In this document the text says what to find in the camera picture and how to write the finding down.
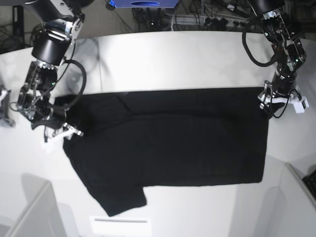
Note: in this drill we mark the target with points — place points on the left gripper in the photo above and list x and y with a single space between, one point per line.
283 87

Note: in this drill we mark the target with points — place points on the white power strip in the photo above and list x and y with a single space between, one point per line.
203 20

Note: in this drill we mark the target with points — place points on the black T-shirt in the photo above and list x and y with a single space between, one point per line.
195 137

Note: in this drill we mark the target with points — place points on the white partition panel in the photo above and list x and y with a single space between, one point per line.
289 209
40 218

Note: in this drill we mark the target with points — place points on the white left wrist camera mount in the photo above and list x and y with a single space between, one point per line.
299 104

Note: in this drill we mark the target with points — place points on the blue box with oval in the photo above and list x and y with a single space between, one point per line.
144 3

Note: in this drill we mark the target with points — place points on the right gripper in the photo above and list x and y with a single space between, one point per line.
50 116

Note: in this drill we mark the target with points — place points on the black keyboard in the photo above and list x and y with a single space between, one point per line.
310 182

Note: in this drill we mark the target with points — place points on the white left partition panel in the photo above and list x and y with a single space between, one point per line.
40 218

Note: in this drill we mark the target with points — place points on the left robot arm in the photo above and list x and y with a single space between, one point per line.
289 54

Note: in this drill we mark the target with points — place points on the white right partition panel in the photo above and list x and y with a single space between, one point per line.
289 209

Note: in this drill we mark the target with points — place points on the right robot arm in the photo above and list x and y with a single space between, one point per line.
62 21

